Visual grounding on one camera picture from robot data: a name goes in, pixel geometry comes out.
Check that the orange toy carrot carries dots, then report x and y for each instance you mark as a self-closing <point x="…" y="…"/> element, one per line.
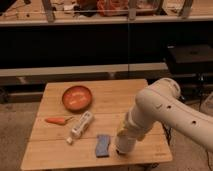
<point x="58" y="121"/>

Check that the white plastic bottle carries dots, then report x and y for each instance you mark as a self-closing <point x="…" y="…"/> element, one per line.
<point x="80" y="126"/>

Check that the orange ceramic bowl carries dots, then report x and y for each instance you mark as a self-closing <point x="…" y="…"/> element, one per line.
<point x="77" y="98"/>

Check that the black box on shelf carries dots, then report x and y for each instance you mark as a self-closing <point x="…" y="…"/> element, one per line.
<point x="190" y="59"/>

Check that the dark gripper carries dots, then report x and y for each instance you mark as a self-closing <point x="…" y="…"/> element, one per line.
<point x="120" y="152"/>

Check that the metal shelf rack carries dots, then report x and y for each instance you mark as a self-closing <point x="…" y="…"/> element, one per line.
<point x="40" y="42"/>

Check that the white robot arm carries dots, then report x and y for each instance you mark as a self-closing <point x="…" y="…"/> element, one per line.
<point x="160" y="102"/>

